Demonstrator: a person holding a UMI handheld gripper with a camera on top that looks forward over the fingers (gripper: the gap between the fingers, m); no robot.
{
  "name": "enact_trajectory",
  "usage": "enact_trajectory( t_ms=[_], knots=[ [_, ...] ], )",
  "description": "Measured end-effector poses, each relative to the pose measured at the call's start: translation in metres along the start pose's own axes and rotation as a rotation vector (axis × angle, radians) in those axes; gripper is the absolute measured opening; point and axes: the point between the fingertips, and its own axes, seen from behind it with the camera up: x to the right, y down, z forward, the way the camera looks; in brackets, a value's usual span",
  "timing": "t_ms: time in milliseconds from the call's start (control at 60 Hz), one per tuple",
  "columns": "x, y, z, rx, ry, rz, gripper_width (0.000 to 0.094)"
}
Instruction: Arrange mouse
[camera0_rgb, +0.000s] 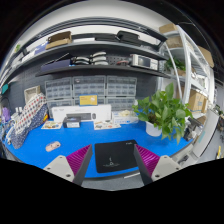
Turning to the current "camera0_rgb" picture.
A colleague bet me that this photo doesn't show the yellow label box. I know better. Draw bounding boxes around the yellow label box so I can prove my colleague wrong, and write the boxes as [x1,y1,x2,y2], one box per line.
[79,95,98,106]

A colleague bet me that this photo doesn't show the small black box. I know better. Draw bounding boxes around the small black box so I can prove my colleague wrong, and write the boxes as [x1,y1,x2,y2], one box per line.
[63,117,81,128]

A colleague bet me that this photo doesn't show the black mouse pad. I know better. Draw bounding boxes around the black mouse pad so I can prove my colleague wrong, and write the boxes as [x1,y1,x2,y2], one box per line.
[95,140,137,173]

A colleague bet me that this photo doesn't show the illustrated card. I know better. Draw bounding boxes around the illustrated card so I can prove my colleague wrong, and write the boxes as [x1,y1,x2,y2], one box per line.
[94,121,120,130]
[42,121,62,130]

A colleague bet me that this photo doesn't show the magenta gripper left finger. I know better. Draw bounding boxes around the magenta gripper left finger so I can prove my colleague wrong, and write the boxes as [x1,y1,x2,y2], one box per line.
[44,145,93,186]

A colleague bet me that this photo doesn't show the blue table mat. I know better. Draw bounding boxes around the blue table mat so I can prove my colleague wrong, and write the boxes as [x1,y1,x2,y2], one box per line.
[4,121,191,169]

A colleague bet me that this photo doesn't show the white plant pot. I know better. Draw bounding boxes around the white plant pot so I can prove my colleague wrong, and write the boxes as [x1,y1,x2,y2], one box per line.
[146,121,162,137]

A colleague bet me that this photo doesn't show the white basket container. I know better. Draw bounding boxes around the white basket container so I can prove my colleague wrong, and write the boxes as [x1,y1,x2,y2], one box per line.
[24,86,40,102]

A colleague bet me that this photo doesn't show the illustrated card right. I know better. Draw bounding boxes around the illustrated card right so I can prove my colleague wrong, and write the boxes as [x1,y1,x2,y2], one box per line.
[94,121,120,130]

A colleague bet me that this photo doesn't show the grey electronic instrument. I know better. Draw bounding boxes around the grey electronic instrument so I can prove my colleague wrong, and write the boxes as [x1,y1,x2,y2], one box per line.
[131,54,159,70]

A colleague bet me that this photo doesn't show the illustrated card left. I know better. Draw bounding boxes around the illustrated card left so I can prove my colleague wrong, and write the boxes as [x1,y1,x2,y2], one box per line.
[42,121,62,130]

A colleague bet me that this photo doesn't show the white small product box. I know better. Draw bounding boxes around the white small product box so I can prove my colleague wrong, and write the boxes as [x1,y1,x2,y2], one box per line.
[112,110,138,124]

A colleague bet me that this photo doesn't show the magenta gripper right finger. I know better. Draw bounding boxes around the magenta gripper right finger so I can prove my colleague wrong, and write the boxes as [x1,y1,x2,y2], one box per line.
[134,144,181,185]

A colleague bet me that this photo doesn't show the green potted plant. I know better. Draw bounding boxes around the green potted plant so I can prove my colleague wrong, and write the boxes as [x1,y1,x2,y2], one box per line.
[132,83,192,143]

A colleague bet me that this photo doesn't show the dark wall shelf unit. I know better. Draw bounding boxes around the dark wall shelf unit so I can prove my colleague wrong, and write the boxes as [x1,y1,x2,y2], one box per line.
[1,17,167,82]

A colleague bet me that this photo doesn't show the white metal storage rack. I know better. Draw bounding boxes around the white metal storage rack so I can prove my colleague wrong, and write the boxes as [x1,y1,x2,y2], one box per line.
[159,23,215,118]

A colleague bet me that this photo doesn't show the brown cardboard box on shelf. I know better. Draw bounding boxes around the brown cardboard box on shelf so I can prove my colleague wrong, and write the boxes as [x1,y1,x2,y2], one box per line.
[45,31,72,50]

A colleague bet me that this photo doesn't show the grey drawer organiser cabinet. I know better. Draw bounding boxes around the grey drawer organiser cabinet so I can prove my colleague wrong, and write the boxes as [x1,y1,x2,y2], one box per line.
[45,75,137,111]

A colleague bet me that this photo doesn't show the patterned fabric bag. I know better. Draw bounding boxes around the patterned fabric bag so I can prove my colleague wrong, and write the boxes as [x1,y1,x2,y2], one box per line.
[10,93,48,149]

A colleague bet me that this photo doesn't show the cardboard box on rack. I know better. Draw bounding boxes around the cardboard box on rack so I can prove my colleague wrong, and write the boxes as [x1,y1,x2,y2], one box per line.
[188,90,207,113]

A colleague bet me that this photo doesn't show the white keyboard box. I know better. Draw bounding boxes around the white keyboard box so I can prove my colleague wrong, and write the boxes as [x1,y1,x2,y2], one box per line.
[52,104,111,122]

